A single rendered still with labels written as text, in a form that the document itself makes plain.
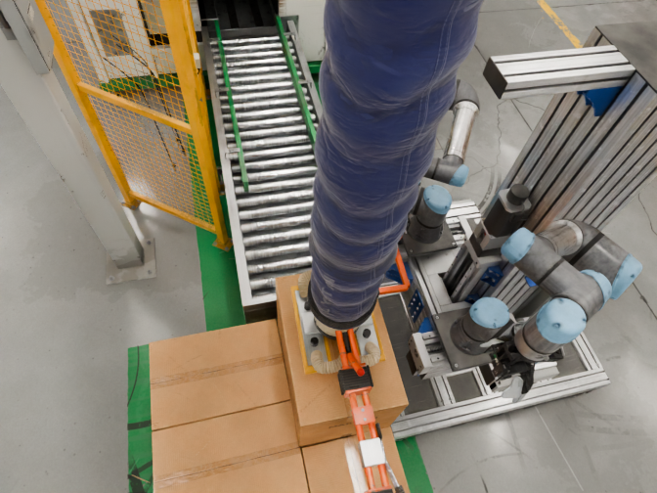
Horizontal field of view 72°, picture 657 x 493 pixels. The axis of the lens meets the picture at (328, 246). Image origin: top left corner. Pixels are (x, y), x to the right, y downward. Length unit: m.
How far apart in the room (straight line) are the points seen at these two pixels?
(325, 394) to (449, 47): 1.31
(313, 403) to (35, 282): 2.16
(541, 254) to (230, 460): 1.52
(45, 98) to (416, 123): 1.72
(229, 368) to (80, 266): 1.47
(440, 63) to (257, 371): 1.73
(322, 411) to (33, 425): 1.75
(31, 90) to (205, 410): 1.47
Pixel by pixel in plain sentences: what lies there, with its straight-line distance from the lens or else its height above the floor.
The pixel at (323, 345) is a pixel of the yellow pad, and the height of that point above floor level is 1.07.
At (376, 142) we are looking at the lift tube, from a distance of 0.77.
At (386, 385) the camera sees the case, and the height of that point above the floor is 0.94.
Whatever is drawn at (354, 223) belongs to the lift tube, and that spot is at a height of 1.84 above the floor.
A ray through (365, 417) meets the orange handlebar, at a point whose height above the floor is 1.19.
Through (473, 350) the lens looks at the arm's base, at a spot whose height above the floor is 1.07.
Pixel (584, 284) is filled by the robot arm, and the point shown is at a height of 1.85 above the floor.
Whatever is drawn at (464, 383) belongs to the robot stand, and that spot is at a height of 0.21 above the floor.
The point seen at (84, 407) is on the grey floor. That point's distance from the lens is 2.91.
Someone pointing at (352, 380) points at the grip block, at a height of 1.20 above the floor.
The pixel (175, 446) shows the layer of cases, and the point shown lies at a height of 0.54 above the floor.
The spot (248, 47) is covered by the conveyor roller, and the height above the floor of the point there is 0.54.
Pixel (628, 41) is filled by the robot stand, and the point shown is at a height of 2.03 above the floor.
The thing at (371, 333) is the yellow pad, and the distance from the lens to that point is 1.68.
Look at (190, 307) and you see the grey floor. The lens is 2.95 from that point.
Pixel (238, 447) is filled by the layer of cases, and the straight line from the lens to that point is 2.10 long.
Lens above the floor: 2.61
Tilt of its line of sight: 57 degrees down
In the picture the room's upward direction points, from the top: 7 degrees clockwise
